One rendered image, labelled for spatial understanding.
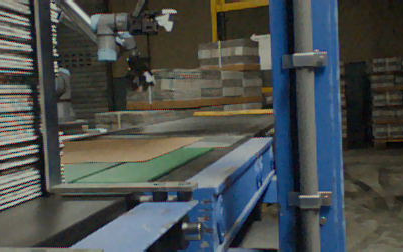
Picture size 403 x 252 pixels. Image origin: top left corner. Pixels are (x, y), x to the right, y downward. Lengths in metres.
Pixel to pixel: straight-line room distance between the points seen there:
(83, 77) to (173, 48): 1.85
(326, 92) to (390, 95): 7.58
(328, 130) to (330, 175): 0.05
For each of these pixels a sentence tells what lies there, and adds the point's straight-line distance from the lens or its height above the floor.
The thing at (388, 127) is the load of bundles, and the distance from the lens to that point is 8.27.
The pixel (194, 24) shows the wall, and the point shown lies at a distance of 10.25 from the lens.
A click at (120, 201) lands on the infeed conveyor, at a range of 0.60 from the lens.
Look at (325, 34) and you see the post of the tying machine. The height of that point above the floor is 0.97.
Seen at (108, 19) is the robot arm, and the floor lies 1.23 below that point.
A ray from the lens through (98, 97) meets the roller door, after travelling 10.74.
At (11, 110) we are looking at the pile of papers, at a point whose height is 0.90.
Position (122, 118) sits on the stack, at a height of 0.80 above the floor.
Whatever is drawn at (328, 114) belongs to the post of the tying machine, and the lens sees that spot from 0.67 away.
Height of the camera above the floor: 0.91
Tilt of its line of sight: 3 degrees down
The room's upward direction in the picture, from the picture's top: 3 degrees counter-clockwise
